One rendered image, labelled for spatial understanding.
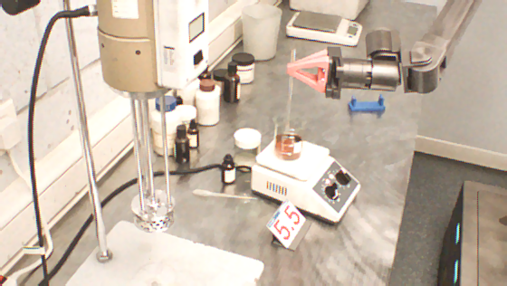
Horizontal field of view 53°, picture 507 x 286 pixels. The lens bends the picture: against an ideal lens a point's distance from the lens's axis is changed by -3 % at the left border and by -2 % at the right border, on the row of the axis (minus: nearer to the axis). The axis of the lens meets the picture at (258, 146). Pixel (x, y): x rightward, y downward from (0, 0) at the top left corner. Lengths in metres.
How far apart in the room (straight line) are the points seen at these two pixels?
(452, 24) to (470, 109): 1.63
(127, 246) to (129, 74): 0.43
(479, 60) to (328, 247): 1.69
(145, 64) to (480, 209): 1.43
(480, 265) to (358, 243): 0.69
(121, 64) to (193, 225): 0.47
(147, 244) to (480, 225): 1.14
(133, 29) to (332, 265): 0.57
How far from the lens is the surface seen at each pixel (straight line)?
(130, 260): 0.96
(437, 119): 2.68
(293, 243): 1.00
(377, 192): 1.16
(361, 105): 1.47
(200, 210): 1.07
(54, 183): 1.04
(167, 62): 0.62
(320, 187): 1.05
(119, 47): 0.63
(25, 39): 0.97
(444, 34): 1.02
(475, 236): 1.76
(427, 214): 2.37
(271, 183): 1.06
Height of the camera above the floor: 1.45
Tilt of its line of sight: 34 degrees down
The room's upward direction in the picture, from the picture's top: 3 degrees clockwise
